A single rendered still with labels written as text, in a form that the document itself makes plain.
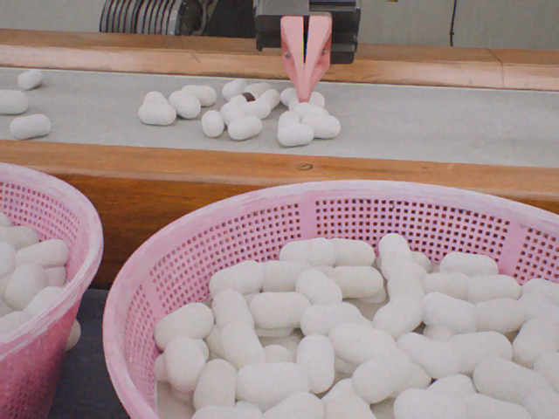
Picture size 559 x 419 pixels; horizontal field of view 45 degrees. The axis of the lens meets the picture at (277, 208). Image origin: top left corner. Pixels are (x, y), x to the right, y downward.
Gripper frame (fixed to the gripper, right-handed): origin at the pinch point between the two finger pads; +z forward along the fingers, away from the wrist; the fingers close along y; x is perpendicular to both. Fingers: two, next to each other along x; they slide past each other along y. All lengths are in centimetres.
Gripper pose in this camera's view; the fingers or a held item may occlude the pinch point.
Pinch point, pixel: (303, 95)
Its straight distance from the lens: 63.5
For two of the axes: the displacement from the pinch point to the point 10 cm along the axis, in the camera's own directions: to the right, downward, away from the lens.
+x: 0.3, 4.7, 8.8
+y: 10.0, 0.3, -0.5
